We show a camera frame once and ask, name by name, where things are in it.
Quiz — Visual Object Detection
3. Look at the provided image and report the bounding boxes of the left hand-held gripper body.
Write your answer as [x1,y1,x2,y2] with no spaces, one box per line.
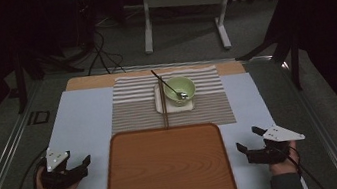
[36,142,90,189]

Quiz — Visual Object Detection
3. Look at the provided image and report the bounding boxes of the dark tower with red light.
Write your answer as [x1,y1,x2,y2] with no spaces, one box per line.
[73,0,99,51]

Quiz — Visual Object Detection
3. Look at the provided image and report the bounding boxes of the brown chopstick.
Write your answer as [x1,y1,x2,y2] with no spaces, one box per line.
[157,75,169,130]

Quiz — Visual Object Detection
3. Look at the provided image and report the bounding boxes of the black metal stand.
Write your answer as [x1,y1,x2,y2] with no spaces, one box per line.
[9,36,90,115]
[227,0,309,100]

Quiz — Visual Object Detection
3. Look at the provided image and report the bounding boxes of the light blue table sheet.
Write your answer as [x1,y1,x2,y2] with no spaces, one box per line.
[7,57,309,189]

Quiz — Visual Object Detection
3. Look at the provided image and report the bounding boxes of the dark metal spoon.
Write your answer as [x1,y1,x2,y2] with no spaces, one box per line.
[150,65,190,105]

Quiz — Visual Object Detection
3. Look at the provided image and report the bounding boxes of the white square plate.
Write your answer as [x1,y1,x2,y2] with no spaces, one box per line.
[152,79,197,116]

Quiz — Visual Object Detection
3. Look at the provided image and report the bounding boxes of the black floor cables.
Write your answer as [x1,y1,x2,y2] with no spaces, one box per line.
[81,27,127,79]

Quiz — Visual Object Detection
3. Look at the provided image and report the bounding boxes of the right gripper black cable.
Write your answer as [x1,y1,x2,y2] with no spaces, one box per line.
[274,139,327,189]

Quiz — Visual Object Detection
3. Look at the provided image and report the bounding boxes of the green bowl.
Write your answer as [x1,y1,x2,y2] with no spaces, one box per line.
[162,74,199,110]

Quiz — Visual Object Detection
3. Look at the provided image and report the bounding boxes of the person's right hand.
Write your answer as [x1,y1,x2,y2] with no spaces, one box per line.
[265,140,302,177]

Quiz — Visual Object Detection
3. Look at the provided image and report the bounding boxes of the wooden tray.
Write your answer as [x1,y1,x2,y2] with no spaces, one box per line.
[96,116,238,189]

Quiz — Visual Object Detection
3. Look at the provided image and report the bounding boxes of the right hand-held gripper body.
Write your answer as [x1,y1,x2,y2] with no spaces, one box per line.
[243,120,310,168]

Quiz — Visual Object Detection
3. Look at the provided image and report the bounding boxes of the black floor plate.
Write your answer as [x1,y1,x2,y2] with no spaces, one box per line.
[26,108,52,127]

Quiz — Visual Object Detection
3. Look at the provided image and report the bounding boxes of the striped placemat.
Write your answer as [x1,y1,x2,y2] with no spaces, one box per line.
[103,60,237,142]

